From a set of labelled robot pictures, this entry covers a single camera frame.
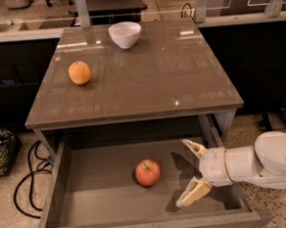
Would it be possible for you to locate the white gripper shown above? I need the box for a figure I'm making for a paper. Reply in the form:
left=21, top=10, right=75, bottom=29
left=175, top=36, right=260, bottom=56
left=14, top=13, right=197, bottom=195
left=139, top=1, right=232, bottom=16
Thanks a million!
left=175, top=139, right=229, bottom=207

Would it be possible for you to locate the grey counter cabinet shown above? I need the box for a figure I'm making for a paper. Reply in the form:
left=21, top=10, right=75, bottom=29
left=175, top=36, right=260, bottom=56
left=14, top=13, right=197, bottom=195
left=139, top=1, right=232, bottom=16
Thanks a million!
left=25, top=18, right=243, bottom=154

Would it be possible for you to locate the white ceramic bowl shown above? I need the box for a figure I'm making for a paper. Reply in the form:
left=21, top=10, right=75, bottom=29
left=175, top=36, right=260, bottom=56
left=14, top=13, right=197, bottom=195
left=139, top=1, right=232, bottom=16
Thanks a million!
left=109, top=22, right=141, bottom=49

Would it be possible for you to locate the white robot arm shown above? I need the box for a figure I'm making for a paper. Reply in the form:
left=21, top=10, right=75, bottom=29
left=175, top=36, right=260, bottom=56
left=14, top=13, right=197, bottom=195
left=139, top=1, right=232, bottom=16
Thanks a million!
left=175, top=131, right=286, bottom=207

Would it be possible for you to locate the dark basket with items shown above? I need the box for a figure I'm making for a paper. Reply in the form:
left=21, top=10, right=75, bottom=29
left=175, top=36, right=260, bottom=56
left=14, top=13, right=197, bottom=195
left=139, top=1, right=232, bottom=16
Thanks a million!
left=0, top=128, right=22, bottom=177

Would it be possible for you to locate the orange fruit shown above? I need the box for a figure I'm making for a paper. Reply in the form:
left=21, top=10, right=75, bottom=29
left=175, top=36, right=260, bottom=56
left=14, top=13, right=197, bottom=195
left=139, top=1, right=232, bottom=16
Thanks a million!
left=69, top=62, right=91, bottom=85

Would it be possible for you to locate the black stand leg with caster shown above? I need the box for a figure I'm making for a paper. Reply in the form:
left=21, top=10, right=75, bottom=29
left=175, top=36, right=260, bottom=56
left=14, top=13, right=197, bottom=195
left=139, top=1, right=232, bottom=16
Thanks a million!
left=259, top=113, right=272, bottom=132

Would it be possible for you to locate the grey open drawer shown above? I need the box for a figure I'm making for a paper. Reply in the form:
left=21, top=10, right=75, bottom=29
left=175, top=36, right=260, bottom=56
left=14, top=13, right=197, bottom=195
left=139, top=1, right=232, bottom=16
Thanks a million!
left=8, top=111, right=273, bottom=228

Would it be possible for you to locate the red apple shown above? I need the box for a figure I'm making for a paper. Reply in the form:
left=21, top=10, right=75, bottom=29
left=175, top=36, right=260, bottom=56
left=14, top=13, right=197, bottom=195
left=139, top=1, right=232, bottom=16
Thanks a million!
left=134, top=159, right=161, bottom=187

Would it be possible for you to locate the dark background table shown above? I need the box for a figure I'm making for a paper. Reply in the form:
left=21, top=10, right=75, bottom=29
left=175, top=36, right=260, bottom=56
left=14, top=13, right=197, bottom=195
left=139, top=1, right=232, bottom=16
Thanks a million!
left=68, top=0, right=149, bottom=26

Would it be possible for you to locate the black floor cable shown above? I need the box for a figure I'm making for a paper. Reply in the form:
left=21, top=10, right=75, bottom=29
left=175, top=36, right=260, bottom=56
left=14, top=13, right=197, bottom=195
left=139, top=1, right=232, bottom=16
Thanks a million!
left=9, top=139, right=57, bottom=222

